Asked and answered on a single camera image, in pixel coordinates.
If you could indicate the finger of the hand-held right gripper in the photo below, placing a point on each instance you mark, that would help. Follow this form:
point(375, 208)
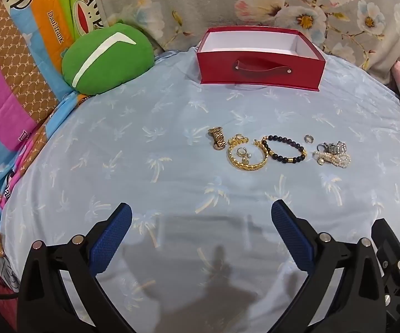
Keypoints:
point(399, 284)

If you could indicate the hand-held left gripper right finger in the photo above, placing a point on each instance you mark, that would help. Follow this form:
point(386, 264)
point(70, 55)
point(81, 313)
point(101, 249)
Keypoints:
point(292, 239)

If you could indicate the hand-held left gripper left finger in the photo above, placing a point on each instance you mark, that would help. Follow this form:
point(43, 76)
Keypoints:
point(111, 236)

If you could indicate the small gold earring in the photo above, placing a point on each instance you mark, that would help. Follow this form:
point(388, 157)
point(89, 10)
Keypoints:
point(245, 160)

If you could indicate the red cardboard box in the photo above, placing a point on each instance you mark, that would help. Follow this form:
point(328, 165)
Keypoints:
point(220, 71)

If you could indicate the light blue bed sheet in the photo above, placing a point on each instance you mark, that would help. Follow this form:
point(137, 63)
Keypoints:
point(151, 180)

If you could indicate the green round pillow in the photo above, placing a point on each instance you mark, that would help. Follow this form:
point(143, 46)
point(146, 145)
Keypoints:
point(116, 62)

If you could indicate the colourful cartoon printed blanket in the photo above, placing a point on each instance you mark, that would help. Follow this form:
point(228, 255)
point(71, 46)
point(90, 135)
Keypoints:
point(12, 59)

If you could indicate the floral grey pillow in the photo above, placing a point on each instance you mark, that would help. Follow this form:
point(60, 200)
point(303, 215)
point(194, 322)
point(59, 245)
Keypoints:
point(220, 0)

